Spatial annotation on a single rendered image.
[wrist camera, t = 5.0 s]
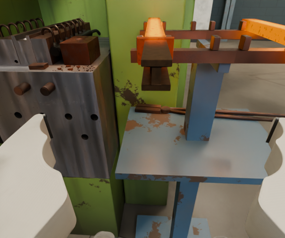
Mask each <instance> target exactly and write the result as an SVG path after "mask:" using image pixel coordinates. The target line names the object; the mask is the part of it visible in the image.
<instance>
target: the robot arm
mask: <svg viewBox="0 0 285 238"><path fill-rule="evenodd" d="M52 138H53V135H52V132H51V129H50V126H49V123H48V121H47V118H46V115H45V114H36V115H34V116H33V117H32V118H31V119H30V120H28V121H27V122H26V123H25V124H24V125H23V126H22V127H21V128H20V129H19V130H18V131H16V132H15V133H14V134H13V135H12V136H11V137H10V138H8V139H7V140H6V141H5V142H4V143H3V144H2V145H1V146H0V238H67V237H68V236H69V234H70V233H71V231H72V230H73V229H74V227H75V225H76V216H75V212H74V209H73V206H72V203H71V200H70V197H69V195H68V192H67V188H66V186H65V183H64V180H63V178H62V175H61V173H60V172H59V171H57V170H55V169H53V167H54V165H55V163H56V160H55V157H54V154H53V151H52V149H51V146H50V141H51V139H52ZM266 143H268V145H269V146H270V148H271V152H270V155H269V157H268V159H267V161H266V163H265V165H264V168H265V170H266V172H267V174H268V177H265V178H264V180H263V182H262V184H261V186H260V187H259V189H258V192H257V194H256V196H255V198H254V200H253V202H252V204H251V206H250V209H249V212H248V216H247V219H246V223H245V230H246V233H247V235H248V236H249V237H250V238H285V118H278V117H275V118H274V119H273V121H272V124H271V127H270V130H269V133H268V137H267V139H266Z"/></svg>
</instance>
